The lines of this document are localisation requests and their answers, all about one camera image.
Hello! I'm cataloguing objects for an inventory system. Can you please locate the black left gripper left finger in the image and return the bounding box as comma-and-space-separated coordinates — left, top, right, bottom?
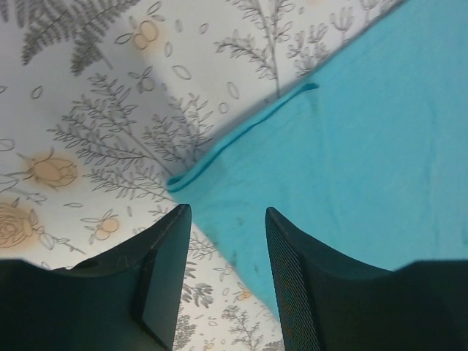
1, 205, 192, 350

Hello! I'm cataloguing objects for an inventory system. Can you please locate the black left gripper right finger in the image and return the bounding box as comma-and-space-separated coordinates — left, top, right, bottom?
265, 207, 467, 350

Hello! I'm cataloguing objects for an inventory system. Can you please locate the teal t shirt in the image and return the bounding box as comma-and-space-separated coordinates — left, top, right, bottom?
167, 1, 467, 314

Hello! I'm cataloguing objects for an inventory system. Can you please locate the floral table cloth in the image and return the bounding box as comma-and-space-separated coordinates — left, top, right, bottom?
0, 0, 407, 351

